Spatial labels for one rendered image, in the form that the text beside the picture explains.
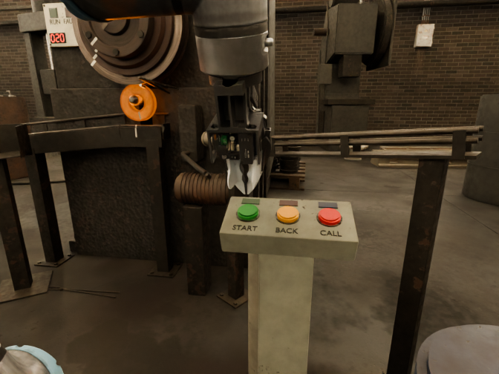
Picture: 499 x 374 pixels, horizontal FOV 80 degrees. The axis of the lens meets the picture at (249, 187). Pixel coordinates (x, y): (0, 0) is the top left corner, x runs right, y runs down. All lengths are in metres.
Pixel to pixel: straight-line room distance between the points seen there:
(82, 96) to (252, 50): 1.34
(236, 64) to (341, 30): 5.04
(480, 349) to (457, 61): 7.60
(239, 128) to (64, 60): 1.45
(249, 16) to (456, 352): 0.56
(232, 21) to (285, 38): 7.10
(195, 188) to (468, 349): 0.91
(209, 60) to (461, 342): 0.57
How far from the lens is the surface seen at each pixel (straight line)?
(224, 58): 0.38
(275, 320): 0.64
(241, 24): 0.37
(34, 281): 1.76
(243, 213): 0.56
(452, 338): 0.65
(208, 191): 1.16
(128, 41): 1.34
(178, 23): 1.35
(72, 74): 1.76
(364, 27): 5.52
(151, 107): 1.40
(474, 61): 8.21
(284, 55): 7.41
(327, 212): 0.56
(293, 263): 0.57
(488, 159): 3.14
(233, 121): 0.40
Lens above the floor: 0.80
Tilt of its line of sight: 15 degrees down
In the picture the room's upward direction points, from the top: straight up
